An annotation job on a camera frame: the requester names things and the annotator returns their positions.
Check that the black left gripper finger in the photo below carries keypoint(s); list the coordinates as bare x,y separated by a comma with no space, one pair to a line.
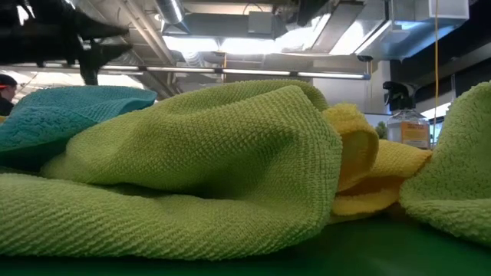
107,51
103,28

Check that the silver metal ventilation hood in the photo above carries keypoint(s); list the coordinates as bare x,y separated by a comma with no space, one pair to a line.
403,34

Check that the green succulent plant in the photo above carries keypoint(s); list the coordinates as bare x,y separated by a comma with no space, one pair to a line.
381,130

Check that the large green microfiber towel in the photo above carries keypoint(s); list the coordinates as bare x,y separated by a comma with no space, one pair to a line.
192,153

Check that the grey ceiling box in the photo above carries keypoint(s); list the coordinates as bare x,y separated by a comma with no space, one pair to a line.
261,23

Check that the person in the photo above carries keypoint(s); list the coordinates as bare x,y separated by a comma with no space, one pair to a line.
5,103

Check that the round silver ventilation duct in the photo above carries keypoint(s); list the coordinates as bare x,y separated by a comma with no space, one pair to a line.
170,9

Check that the teal blue microfiber towel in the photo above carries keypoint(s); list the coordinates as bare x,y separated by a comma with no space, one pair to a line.
57,115

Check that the yellow microfiber towel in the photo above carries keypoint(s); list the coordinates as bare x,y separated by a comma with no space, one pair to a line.
391,161

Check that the clear spray bottle, orange label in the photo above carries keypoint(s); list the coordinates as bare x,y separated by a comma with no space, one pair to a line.
406,126

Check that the long ceiling light bar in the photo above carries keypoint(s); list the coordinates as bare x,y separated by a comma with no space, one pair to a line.
253,71

